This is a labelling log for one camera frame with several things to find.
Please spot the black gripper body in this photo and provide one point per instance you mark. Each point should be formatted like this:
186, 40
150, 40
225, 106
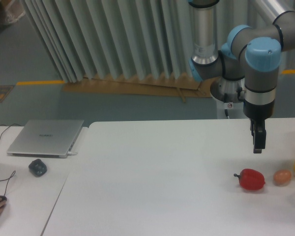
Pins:
258, 112

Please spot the red bell pepper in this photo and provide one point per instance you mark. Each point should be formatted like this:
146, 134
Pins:
250, 179

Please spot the black computer mouse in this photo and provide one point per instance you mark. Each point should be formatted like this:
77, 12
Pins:
3, 198

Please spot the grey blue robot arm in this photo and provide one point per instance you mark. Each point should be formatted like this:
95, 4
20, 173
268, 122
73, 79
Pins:
247, 65

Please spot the brown egg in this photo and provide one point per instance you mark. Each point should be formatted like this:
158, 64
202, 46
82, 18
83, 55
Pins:
282, 177

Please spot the flat brown cardboard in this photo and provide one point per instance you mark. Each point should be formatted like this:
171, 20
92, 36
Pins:
183, 87

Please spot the grey folding screen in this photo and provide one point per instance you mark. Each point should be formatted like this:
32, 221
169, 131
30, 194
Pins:
127, 37

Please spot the silver closed laptop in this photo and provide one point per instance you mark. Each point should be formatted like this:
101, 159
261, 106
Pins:
46, 138

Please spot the black earbuds case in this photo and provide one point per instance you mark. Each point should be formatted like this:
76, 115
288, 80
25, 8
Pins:
38, 168

